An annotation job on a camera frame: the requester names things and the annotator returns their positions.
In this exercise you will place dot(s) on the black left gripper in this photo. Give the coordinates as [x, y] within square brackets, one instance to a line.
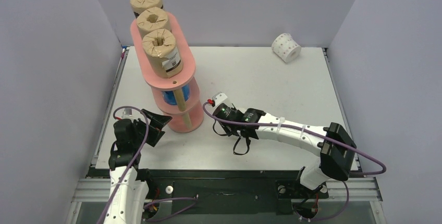
[155, 127]

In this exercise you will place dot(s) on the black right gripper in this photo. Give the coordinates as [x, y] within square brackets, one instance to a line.
[221, 112]

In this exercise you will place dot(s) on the white dotted roll top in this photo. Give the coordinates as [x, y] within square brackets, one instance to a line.
[286, 48]

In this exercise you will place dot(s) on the brown roll front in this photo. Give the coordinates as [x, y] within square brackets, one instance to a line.
[152, 19]

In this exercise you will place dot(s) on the brown paper roll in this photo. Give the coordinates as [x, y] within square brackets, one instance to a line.
[139, 6]

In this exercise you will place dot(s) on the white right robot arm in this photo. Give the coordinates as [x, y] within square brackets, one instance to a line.
[333, 147]

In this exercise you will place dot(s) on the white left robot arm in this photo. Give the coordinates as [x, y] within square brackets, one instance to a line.
[127, 193]

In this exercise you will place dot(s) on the pink three-tier shelf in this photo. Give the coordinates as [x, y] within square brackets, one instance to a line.
[182, 121]

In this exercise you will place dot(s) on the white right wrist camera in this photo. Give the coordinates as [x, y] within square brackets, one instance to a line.
[220, 98]

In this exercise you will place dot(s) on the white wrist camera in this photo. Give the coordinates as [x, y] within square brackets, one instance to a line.
[127, 113]
[220, 98]

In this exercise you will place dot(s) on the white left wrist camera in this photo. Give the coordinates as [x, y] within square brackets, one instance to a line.
[127, 113]

